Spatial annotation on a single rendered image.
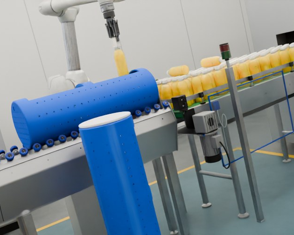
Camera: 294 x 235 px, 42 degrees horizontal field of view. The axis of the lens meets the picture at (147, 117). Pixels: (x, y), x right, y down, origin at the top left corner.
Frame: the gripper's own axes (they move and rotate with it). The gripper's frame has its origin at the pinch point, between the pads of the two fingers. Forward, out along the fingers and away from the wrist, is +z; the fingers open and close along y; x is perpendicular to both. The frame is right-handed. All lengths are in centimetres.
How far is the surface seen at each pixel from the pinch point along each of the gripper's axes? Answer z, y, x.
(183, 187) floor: 144, -68, 75
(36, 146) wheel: 47, 16, -74
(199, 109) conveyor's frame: 56, 29, 34
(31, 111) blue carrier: 27, 18, -72
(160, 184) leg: 103, 1, 7
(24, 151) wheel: 47, 16, -81
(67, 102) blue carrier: 28, 18, -51
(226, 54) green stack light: 24, 44, 52
